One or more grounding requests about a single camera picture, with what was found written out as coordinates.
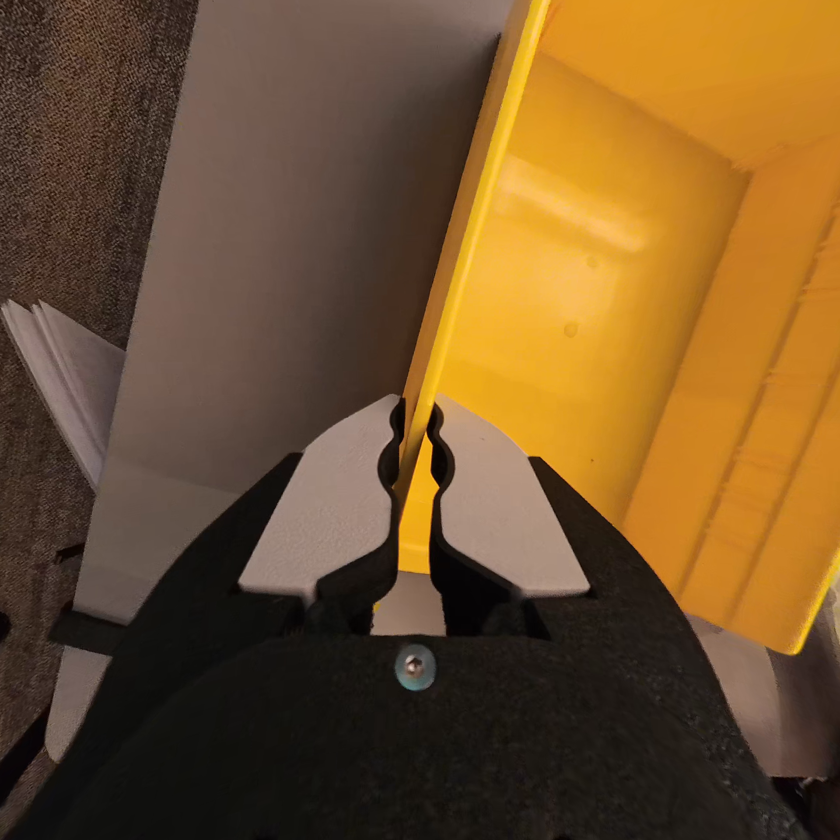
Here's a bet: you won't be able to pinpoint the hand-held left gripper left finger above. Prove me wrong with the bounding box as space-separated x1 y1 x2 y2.
236 394 406 636

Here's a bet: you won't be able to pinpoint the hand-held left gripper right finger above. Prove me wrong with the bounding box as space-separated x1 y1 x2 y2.
427 392 592 637

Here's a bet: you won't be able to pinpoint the yellow plastic bin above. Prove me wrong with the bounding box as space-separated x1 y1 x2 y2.
371 0 840 657

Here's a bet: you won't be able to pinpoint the white paper sheets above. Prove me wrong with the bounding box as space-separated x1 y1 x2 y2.
0 298 127 492

